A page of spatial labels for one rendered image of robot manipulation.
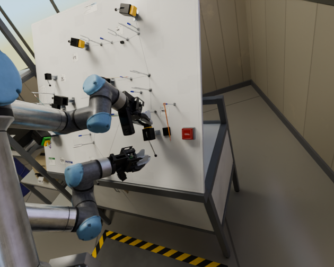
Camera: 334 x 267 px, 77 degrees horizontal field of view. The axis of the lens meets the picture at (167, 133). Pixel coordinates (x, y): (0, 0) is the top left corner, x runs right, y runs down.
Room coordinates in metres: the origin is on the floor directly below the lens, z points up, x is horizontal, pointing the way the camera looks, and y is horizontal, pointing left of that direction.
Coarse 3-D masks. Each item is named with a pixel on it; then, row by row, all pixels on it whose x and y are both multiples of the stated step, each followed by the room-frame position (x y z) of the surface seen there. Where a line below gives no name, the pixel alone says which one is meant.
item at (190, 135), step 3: (183, 129) 0.74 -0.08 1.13; (186, 129) 0.74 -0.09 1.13; (189, 129) 0.73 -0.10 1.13; (192, 129) 0.73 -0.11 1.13; (183, 132) 0.74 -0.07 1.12; (186, 132) 0.73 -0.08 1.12; (189, 132) 0.72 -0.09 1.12; (192, 132) 0.72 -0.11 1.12; (183, 135) 0.73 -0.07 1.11; (186, 135) 0.73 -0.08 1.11; (189, 135) 0.72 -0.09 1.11; (192, 135) 0.71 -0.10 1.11; (183, 138) 0.73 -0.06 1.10; (186, 138) 0.72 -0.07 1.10; (189, 138) 0.71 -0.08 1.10; (192, 138) 0.71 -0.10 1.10
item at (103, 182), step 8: (56, 176) 1.21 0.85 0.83; (64, 176) 1.15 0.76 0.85; (96, 184) 0.99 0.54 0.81; (104, 184) 0.94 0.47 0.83; (112, 184) 0.90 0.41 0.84; (120, 184) 0.86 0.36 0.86; (128, 184) 0.83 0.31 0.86; (136, 184) 0.80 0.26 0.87; (144, 192) 0.78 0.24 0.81; (152, 192) 0.74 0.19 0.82; (160, 192) 0.71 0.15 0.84; (168, 192) 0.68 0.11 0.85; (176, 192) 0.65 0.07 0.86; (184, 192) 0.63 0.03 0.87; (192, 192) 0.61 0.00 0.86; (192, 200) 0.61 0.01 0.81; (200, 200) 0.59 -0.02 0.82
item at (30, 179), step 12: (0, 24) 1.65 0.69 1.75; (12, 36) 1.67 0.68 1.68; (24, 60) 1.66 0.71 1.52; (24, 72) 1.64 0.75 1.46; (36, 72) 1.65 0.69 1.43; (12, 144) 1.28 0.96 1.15; (36, 144) 1.38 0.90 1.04; (24, 156) 1.28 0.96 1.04; (36, 168) 1.29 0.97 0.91; (24, 180) 1.58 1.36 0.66; (36, 180) 1.51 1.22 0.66; (48, 180) 1.29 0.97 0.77; (60, 180) 1.37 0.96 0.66; (36, 192) 1.61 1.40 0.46; (60, 192) 1.30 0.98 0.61; (60, 204) 1.55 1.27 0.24
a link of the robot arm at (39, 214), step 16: (32, 208) 0.43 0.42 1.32; (48, 208) 0.44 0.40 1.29; (64, 208) 0.46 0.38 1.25; (80, 208) 0.47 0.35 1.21; (96, 208) 0.49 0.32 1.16; (32, 224) 0.40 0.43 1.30; (48, 224) 0.41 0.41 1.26; (64, 224) 0.41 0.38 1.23; (80, 224) 0.42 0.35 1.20; (96, 224) 0.42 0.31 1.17
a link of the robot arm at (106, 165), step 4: (100, 160) 0.63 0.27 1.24; (104, 160) 0.63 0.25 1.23; (108, 160) 0.63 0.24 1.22; (100, 164) 0.66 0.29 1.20; (104, 164) 0.61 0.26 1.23; (108, 164) 0.61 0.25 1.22; (104, 168) 0.60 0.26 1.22; (108, 168) 0.60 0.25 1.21; (104, 172) 0.59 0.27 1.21; (108, 172) 0.59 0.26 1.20; (104, 176) 0.59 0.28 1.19
